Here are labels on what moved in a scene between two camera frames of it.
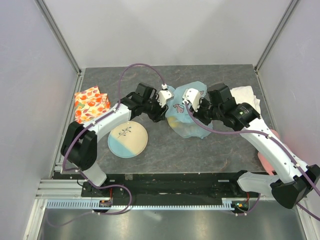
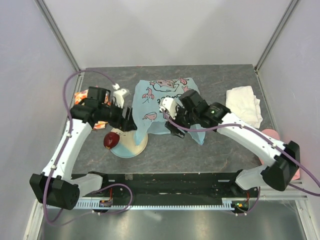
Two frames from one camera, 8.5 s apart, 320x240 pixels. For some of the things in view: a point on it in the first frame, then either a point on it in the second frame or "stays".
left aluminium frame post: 59,35 stays
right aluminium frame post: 291,7 stays
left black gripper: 159,115 → 128,125
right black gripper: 198,114 → 172,125
